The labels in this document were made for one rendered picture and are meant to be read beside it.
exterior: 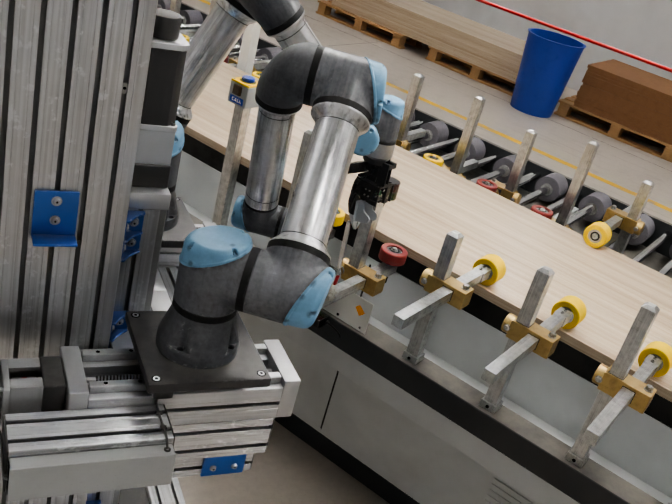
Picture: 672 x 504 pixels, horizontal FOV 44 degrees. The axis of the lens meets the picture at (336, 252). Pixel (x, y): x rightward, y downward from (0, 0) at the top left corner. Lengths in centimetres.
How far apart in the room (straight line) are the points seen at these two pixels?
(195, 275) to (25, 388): 34
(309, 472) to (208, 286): 158
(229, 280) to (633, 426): 130
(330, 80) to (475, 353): 114
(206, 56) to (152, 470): 93
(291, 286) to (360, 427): 145
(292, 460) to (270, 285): 160
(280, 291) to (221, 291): 10
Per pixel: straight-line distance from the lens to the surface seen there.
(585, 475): 218
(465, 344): 246
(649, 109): 804
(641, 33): 939
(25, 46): 139
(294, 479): 288
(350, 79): 156
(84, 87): 142
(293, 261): 141
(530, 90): 793
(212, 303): 144
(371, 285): 229
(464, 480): 266
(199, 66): 193
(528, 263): 261
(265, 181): 175
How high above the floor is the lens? 193
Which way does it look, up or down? 27 degrees down
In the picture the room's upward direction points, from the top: 16 degrees clockwise
